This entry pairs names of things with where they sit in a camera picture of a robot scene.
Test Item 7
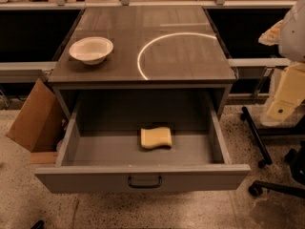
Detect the grey cabinet with wooden top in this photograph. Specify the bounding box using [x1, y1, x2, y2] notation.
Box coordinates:
[49, 6, 236, 115]

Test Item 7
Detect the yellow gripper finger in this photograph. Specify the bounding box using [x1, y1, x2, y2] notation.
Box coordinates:
[266, 63, 305, 122]

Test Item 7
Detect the yellow sponge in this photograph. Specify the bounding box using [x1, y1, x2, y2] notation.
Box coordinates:
[140, 127, 173, 149]

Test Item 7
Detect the wooden plank on floor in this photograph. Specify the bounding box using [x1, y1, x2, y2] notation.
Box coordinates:
[30, 152, 58, 164]

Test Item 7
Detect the black drawer handle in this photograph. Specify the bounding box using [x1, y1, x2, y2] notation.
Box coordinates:
[128, 177, 162, 189]

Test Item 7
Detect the white bowl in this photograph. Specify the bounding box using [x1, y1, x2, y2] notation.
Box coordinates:
[69, 36, 113, 65]

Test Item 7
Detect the black office chair base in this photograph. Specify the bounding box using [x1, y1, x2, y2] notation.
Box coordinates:
[248, 143, 305, 198]

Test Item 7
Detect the black rolling stand leg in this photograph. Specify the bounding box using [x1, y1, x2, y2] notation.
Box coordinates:
[240, 106, 273, 168]

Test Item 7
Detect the brown cardboard box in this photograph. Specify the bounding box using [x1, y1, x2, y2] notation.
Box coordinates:
[7, 79, 65, 153]

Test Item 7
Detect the grey open drawer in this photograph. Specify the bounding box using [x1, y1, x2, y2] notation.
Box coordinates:
[35, 90, 250, 193]

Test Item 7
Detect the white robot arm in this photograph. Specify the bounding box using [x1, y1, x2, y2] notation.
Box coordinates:
[258, 0, 305, 127]

